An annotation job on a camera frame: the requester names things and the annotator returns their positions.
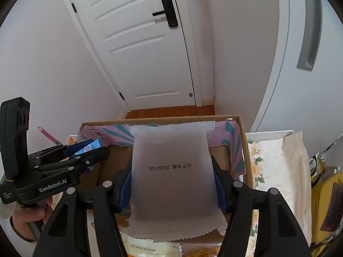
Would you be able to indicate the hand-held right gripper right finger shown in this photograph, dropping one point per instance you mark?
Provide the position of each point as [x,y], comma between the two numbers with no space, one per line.
[217,190]

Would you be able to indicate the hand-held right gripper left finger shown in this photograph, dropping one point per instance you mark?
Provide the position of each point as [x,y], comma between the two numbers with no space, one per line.
[125,190]

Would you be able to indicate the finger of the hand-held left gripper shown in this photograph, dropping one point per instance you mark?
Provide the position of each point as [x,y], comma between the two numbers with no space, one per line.
[93,155]
[72,149]

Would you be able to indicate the blue snack packet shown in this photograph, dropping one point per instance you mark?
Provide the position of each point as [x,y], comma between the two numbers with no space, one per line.
[94,145]

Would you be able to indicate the cardboard box with pink print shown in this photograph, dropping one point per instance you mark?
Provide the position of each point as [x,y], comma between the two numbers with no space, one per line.
[112,163]

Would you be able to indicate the white snack packet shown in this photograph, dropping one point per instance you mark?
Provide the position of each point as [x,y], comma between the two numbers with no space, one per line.
[171,166]

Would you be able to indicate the person's left forearm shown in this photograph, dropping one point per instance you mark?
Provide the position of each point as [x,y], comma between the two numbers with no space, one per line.
[10,242]

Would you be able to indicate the person's left hand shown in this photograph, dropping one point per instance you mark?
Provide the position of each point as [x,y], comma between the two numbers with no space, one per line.
[24,219]

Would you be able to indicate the pink pen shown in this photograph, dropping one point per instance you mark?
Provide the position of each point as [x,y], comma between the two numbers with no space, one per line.
[49,136]

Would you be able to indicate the clear packet of yellow chips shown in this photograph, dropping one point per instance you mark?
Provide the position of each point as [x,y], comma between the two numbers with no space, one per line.
[201,253]

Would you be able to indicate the pale yellow snack packet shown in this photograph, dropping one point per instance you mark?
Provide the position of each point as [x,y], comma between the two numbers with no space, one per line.
[152,250]

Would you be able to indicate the white panelled door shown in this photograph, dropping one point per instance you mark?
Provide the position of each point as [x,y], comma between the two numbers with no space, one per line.
[139,59]

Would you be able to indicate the dark red glossy object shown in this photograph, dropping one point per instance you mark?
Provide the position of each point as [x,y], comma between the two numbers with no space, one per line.
[332,208]

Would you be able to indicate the yellow cloth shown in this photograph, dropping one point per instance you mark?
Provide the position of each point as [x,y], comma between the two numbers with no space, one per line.
[324,241]

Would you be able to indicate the grey frame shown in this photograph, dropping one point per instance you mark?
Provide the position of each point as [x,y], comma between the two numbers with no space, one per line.
[309,32]

